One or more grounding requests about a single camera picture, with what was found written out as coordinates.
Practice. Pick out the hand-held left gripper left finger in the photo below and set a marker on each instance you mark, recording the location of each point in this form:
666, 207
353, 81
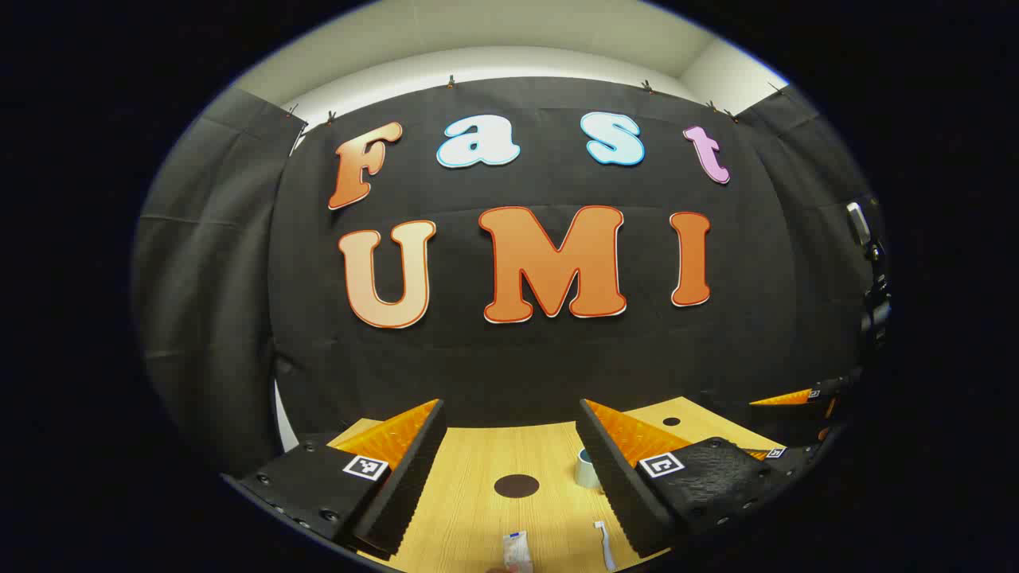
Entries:
406, 493

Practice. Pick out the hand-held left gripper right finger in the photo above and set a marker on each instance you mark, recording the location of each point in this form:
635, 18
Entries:
617, 485

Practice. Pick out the white toothpaste tube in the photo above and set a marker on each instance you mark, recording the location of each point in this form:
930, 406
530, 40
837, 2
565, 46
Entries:
517, 551

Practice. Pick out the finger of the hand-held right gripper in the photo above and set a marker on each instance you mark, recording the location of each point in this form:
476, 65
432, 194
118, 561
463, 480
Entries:
796, 451
796, 397

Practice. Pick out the white and blue toothbrush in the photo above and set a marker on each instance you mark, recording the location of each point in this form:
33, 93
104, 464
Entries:
606, 549

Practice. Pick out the wooden desktop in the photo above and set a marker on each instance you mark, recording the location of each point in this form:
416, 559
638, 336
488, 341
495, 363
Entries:
478, 517

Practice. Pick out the dark round coaster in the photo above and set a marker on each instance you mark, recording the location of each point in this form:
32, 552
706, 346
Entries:
517, 485

